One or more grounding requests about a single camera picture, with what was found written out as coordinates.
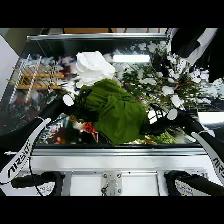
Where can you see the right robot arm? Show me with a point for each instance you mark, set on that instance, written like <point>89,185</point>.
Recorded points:
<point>200,133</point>

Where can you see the white garment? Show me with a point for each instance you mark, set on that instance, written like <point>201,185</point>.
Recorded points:
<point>93,68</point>

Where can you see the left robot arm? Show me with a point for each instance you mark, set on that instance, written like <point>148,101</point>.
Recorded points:
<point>20,133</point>

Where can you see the green long-sleeved shirt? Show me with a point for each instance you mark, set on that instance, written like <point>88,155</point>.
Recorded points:
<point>116,113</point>

